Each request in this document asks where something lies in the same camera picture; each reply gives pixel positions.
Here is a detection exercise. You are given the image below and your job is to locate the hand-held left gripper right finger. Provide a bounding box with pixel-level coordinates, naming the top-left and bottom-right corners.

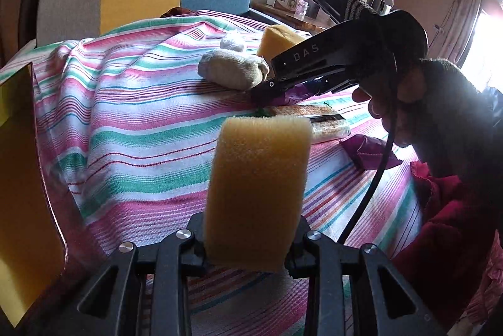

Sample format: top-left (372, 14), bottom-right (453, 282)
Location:
top-left (287, 216), bottom-right (445, 336)

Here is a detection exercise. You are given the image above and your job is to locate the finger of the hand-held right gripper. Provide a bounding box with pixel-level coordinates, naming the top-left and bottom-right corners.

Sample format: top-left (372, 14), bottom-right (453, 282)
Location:
top-left (251, 80), bottom-right (328, 104)

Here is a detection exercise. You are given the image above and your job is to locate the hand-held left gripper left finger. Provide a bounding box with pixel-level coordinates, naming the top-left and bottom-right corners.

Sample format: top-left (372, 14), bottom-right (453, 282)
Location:
top-left (51, 216), bottom-right (207, 336)

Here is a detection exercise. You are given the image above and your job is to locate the beige sock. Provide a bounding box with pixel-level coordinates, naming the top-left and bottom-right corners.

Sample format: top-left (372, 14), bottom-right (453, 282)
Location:
top-left (197, 48), bottom-right (270, 90)

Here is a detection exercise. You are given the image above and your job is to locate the smooth yellow sponge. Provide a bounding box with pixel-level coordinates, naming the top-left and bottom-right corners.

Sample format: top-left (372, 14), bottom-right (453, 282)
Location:
top-left (257, 24), bottom-right (308, 59)

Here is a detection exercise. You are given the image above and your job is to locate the white plastic bag ball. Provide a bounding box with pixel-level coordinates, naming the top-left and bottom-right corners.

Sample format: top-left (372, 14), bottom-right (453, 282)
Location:
top-left (219, 31), bottom-right (247, 53)

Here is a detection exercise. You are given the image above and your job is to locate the yellow packet with green edge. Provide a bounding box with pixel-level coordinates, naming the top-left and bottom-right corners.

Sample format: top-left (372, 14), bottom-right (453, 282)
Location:
top-left (255, 104), bottom-right (351, 145)

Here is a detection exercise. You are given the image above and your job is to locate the coarse yellow sponge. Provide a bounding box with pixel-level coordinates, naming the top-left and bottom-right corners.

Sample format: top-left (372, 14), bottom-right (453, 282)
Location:
top-left (204, 115), bottom-right (313, 273)

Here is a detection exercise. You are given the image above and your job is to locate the gold tin box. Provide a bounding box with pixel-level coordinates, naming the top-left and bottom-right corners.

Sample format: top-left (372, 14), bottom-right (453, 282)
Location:
top-left (0, 62), bottom-right (67, 329)

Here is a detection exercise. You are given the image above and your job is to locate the person's right forearm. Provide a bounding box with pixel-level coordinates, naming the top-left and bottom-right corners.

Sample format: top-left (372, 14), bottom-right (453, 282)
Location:
top-left (414, 58), bottom-right (503, 183)

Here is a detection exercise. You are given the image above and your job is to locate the person's right hand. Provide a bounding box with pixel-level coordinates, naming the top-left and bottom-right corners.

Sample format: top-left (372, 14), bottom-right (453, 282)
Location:
top-left (351, 59), bottom-right (425, 149)

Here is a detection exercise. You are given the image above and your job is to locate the wooden desk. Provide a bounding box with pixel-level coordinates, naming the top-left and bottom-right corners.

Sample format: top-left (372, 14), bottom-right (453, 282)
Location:
top-left (251, 1), bottom-right (329, 33)

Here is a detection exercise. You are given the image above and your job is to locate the dark red cloth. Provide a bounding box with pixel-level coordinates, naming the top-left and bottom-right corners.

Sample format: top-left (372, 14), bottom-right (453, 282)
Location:
top-left (162, 7), bottom-right (196, 18)

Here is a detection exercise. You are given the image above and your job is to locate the striped blanket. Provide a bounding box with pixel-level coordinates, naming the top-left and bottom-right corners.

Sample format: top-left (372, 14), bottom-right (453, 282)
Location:
top-left (0, 10), bottom-right (429, 336)

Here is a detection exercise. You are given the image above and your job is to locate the red garment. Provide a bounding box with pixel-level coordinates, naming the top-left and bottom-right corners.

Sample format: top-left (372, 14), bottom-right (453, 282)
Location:
top-left (393, 159), bottom-right (503, 336)

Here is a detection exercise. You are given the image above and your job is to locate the black rolled mat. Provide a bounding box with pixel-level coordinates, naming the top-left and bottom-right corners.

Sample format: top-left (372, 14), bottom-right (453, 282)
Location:
top-left (18, 0), bottom-right (53, 51)

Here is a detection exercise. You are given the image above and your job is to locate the black cable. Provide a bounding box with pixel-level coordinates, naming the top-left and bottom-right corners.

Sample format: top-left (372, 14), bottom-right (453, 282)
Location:
top-left (337, 45), bottom-right (399, 243)

